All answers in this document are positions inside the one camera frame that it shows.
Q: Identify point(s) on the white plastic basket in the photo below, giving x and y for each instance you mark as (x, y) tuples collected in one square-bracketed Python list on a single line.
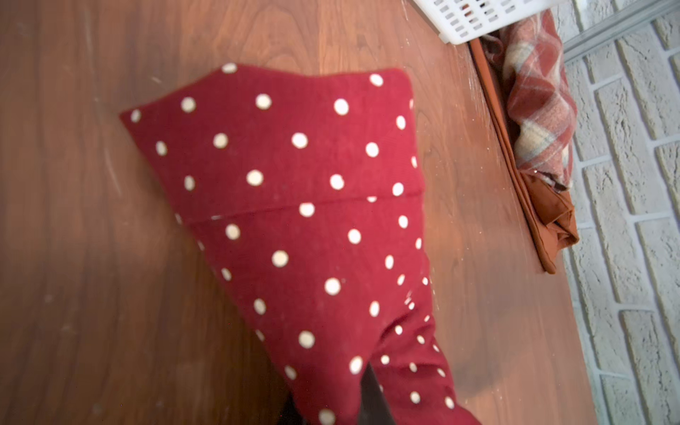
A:
[(460, 21)]

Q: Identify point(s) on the red plaid skirt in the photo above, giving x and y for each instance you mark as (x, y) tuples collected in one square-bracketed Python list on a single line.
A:
[(529, 58)]

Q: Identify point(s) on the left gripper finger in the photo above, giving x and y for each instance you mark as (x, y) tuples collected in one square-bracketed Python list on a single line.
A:
[(374, 407)]

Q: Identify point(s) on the orange brown skirt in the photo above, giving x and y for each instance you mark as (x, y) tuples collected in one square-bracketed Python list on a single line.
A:
[(550, 215)]

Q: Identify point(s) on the red polka dot skirt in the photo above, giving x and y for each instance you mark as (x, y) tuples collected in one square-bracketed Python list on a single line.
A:
[(306, 196)]

